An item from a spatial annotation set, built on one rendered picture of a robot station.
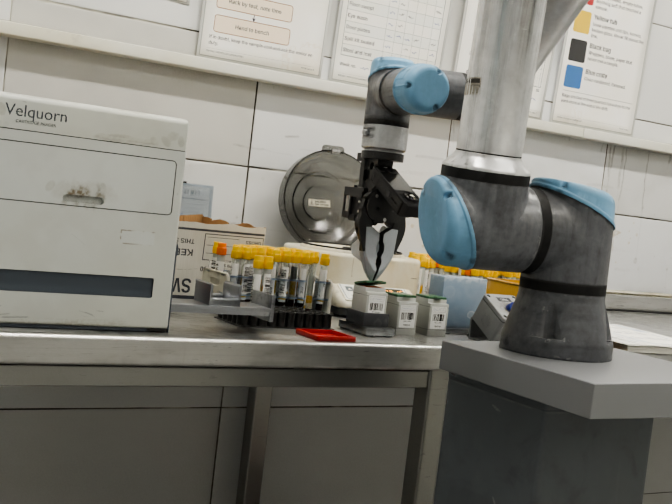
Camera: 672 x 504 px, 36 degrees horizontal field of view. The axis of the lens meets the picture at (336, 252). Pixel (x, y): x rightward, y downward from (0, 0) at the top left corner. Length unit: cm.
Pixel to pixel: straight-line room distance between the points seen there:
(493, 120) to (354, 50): 105
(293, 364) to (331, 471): 94
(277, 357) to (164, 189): 29
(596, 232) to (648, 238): 158
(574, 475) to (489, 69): 52
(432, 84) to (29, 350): 70
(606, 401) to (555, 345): 16
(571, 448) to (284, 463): 112
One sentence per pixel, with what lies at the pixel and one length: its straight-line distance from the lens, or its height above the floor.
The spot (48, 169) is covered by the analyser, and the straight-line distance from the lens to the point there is 139.
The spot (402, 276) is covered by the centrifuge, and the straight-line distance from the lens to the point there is 198.
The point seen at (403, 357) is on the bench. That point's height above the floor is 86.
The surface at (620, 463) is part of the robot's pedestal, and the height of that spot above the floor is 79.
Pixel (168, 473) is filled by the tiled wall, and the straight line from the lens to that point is 225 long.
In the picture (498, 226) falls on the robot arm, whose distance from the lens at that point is 131.
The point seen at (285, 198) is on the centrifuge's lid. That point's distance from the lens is 219.
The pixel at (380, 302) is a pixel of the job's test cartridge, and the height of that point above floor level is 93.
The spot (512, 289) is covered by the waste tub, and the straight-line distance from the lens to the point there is 190.
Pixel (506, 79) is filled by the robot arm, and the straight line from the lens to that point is 132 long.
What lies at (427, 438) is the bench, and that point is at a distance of 172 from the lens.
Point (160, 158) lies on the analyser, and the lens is 144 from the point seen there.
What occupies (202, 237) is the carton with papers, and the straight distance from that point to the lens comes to 179.
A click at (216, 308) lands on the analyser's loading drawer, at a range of 151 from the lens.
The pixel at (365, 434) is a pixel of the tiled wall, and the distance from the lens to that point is 246.
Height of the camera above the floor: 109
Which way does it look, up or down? 3 degrees down
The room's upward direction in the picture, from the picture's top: 7 degrees clockwise
